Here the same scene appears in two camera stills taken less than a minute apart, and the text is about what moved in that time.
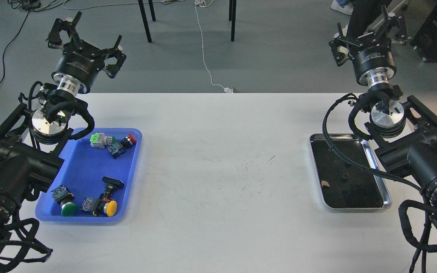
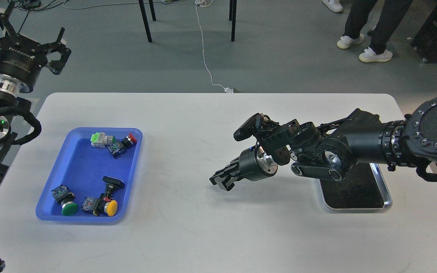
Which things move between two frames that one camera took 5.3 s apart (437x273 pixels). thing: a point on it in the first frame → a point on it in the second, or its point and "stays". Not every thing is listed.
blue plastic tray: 93,184 stays
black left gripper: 76,68 → 18,59
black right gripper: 373,61 → 255,165
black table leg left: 145,21 stays
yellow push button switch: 99,206 stays
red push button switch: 116,148 stays
